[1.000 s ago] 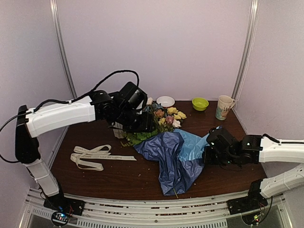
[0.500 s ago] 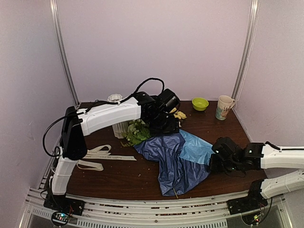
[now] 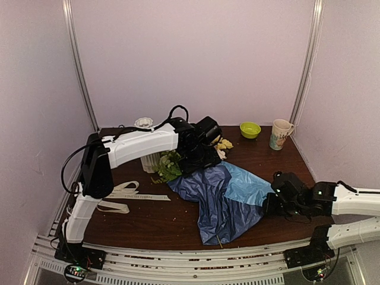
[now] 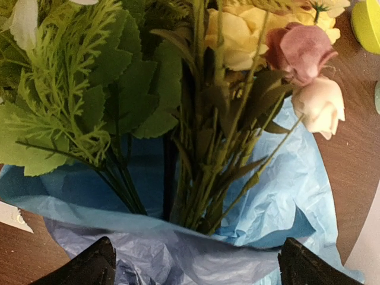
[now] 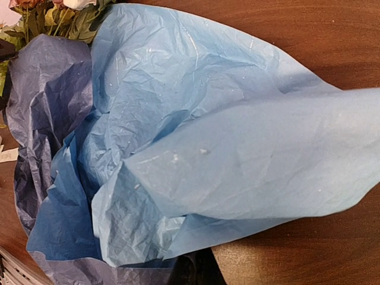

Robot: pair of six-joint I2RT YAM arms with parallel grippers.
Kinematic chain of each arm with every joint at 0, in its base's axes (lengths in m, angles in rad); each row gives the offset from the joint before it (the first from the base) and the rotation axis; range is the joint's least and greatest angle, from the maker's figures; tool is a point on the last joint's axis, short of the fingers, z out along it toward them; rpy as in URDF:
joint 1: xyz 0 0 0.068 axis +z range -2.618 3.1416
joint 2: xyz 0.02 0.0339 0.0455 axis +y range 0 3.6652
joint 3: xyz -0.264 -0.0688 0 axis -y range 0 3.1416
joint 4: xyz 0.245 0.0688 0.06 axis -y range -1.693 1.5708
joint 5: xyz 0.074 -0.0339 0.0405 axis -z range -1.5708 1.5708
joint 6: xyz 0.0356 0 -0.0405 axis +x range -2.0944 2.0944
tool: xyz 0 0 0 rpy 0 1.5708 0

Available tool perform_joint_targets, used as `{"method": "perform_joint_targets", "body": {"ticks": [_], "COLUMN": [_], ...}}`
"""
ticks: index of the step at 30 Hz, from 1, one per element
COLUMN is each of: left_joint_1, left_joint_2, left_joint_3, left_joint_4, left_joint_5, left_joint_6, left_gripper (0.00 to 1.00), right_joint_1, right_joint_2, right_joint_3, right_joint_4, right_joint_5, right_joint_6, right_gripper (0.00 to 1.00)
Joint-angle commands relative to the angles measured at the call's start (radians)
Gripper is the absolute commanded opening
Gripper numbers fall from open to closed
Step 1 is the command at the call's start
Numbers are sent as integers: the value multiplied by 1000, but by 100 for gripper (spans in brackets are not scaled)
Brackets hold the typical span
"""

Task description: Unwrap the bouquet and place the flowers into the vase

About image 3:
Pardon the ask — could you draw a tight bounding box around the left circuit board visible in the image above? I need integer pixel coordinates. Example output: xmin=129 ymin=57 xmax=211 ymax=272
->
xmin=64 ymin=264 xmax=89 ymax=283

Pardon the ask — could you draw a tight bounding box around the beige printed ribbon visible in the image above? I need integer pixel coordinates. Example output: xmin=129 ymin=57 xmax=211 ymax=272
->
xmin=96 ymin=180 xmax=171 ymax=214

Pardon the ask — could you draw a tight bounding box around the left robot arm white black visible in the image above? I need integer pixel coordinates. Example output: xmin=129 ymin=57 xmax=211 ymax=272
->
xmin=60 ymin=116 xmax=221 ymax=264

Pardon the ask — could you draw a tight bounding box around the floral ceramic mug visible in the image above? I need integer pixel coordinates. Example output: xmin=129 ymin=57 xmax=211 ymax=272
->
xmin=269 ymin=119 xmax=295 ymax=151

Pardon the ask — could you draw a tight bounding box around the white green leafy flower bunch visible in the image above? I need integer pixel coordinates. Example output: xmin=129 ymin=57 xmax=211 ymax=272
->
xmin=151 ymin=150 xmax=182 ymax=184

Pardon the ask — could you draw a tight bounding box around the yellow flower bunch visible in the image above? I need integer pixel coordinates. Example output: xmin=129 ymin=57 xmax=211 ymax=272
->
xmin=212 ymin=136 xmax=233 ymax=160

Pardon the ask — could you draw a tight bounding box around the white ribbed ceramic vase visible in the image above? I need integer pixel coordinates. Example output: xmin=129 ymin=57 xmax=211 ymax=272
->
xmin=134 ymin=117 xmax=163 ymax=173

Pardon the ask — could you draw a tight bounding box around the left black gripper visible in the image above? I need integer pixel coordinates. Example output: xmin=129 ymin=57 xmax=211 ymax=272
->
xmin=178 ymin=144 xmax=221 ymax=179

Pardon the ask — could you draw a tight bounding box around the dark blue wrapping paper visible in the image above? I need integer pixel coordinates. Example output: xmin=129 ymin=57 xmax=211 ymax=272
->
xmin=167 ymin=166 xmax=263 ymax=245

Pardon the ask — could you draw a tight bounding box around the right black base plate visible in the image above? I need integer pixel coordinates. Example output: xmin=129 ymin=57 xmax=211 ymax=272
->
xmin=284 ymin=246 xmax=335 ymax=269

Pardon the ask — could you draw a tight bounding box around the light blue wrapping paper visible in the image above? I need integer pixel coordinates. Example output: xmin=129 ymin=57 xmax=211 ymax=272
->
xmin=221 ymin=161 xmax=274 ymax=207

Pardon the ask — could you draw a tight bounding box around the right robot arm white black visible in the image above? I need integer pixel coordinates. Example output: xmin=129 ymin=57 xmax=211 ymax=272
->
xmin=263 ymin=172 xmax=379 ymax=262

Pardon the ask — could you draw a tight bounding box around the circuit board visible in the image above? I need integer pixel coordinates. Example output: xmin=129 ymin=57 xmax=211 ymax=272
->
xmin=64 ymin=264 xmax=89 ymax=283
xmin=301 ymin=265 xmax=333 ymax=283

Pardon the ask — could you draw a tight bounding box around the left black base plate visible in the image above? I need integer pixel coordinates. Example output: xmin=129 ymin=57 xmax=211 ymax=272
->
xmin=54 ymin=248 xmax=106 ymax=270

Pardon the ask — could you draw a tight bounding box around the right circuit board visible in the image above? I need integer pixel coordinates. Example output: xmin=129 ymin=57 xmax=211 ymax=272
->
xmin=301 ymin=265 xmax=333 ymax=283

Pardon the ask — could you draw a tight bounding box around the right aluminium corner post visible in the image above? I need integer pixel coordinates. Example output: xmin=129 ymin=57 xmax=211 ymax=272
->
xmin=290 ymin=0 xmax=325 ymax=126

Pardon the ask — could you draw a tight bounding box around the green plastic bowl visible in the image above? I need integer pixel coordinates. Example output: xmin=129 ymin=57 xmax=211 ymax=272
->
xmin=240 ymin=122 xmax=261 ymax=139

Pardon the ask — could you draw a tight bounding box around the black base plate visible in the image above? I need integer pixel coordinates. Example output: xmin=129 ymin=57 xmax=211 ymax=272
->
xmin=284 ymin=246 xmax=335 ymax=269
xmin=54 ymin=248 xmax=106 ymax=270

